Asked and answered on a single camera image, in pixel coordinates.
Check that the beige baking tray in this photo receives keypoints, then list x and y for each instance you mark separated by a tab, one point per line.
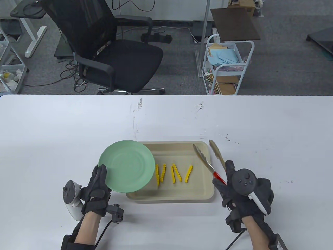
182	191

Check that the black floor platform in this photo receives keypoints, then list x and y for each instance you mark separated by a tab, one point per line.
322	39

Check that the green plate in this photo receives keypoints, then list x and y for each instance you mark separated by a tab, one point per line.
125	164

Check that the black mesh office chair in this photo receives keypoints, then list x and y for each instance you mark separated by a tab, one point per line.
125	60

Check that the black forearm pack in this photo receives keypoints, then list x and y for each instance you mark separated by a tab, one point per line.
278	242
68	239

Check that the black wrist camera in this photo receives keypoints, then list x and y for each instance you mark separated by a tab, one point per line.
234	221
115	212

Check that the person's left hand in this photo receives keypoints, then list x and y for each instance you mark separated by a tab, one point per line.
95	192

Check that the black and white controller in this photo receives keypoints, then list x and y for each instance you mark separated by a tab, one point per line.
74	208
243	181

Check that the black floor plate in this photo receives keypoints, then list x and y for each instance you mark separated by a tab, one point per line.
62	50

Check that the yellow crinkle fry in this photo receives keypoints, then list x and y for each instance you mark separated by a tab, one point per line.
157	177
173	175
188	174
163	172
178	174

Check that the person's right forearm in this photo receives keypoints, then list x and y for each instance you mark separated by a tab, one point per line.
256	234

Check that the white partition panel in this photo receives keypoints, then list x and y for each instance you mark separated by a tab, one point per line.
177	10

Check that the person's right hand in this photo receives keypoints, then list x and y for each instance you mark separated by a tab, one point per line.
234	205

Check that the dark grey desk top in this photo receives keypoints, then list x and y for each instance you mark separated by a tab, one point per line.
26	10

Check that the cardboard box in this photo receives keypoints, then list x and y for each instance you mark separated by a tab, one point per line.
244	4

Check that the aluminium frame pole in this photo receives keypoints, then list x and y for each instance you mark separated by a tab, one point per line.
204	31

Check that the dark brown side tabletop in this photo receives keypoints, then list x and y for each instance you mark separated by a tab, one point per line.
234	24

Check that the grey storage box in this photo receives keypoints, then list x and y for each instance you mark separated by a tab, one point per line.
11	27

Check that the white rolling cart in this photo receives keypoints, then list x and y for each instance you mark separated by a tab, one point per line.
206	56

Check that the blue paper sheets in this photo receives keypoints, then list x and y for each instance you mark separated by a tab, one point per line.
223	57

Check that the white desk leg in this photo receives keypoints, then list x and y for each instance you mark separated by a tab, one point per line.
33	41

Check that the person's left forearm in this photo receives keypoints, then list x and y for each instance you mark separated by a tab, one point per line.
88	226

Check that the black power strip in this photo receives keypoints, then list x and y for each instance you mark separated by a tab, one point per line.
158	38

